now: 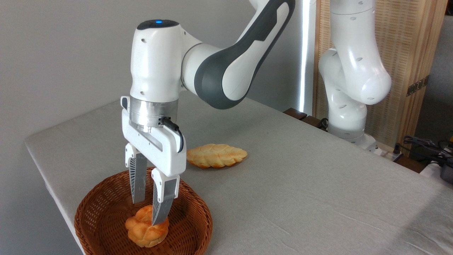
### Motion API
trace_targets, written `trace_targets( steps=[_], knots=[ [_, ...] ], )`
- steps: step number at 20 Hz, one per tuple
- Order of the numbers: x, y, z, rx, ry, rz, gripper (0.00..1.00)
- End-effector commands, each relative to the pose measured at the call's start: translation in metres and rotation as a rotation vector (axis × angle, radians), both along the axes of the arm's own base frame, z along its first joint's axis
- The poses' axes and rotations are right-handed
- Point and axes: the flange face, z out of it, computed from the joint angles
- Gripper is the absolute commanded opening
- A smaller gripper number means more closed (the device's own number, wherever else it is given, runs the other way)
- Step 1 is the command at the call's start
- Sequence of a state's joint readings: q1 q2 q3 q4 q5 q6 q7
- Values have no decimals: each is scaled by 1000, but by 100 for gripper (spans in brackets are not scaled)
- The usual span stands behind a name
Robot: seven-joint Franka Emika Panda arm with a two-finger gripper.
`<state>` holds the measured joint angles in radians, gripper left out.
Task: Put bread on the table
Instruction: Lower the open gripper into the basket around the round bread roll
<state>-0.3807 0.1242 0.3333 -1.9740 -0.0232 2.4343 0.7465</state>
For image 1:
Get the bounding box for long braided bread loaf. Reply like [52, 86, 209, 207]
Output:
[187, 143, 248, 169]

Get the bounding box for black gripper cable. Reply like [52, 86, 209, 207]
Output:
[161, 117, 184, 153]

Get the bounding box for black cable bundle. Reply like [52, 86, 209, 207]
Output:
[394, 136, 453, 167]

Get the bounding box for brown wicker basket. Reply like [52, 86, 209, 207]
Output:
[74, 167, 213, 255]

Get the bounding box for metal screen hinge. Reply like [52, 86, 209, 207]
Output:
[406, 75, 430, 97]

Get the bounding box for white power strip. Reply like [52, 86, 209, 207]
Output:
[375, 147, 403, 160]

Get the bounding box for grey box device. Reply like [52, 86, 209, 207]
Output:
[440, 166, 453, 184]

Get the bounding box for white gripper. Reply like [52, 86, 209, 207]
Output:
[120, 96, 187, 226]

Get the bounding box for dark brown wooden block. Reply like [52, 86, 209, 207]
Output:
[301, 115, 329, 131]
[283, 108, 308, 121]

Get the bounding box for round knotted bread roll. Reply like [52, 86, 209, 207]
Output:
[125, 205, 170, 248]

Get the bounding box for wooden folding screen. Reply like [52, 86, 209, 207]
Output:
[313, 0, 448, 156]

